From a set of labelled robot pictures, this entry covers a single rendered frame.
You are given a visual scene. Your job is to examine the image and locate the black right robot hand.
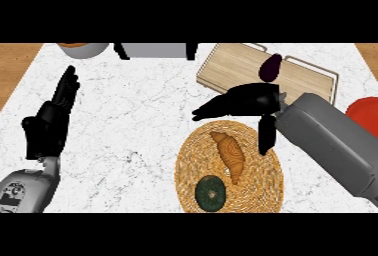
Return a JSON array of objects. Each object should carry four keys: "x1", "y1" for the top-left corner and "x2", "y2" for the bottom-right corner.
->
[{"x1": 190, "y1": 82, "x2": 283, "y2": 157}]

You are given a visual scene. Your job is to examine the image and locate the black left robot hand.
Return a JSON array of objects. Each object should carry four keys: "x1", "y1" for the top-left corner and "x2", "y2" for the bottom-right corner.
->
[{"x1": 20, "y1": 65, "x2": 81, "y2": 161}]

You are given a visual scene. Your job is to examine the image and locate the golden brown croissant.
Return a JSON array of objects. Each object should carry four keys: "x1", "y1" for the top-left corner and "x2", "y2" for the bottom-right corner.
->
[{"x1": 209, "y1": 130, "x2": 246, "y2": 186}]

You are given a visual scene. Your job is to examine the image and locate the round woven wicker placemat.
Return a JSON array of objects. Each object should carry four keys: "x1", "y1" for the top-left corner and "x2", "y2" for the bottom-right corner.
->
[{"x1": 174, "y1": 119, "x2": 284, "y2": 214}]

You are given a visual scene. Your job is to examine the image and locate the grey bowl with orange inside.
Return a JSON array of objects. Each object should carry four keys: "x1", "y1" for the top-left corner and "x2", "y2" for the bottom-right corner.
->
[{"x1": 56, "y1": 43, "x2": 110, "y2": 60}]

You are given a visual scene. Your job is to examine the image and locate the red bowl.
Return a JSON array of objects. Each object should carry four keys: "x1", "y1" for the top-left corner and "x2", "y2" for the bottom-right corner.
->
[{"x1": 344, "y1": 96, "x2": 378, "y2": 138}]

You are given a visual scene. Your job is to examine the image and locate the pale wooden cutting board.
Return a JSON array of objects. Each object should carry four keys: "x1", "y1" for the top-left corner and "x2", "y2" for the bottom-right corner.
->
[{"x1": 194, "y1": 43, "x2": 341, "y2": 107}]

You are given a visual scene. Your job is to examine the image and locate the dark purple eggplant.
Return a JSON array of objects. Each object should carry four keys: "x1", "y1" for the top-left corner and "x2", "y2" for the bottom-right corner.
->
[{"x1": 258, "y1": 53, "x2": 284, "y2": 83}]

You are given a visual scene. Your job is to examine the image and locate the grey appliance with black legs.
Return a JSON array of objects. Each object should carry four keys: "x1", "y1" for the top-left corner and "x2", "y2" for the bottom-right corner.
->
[{"x1": 112, "y1": 43, "x2": 199, "y2": 61}]

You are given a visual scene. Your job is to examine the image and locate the dark green round squash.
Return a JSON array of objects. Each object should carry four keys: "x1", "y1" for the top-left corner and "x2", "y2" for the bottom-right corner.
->
[{"x1": 193, "y1": 175, "x2": 227, "y2": 213}]

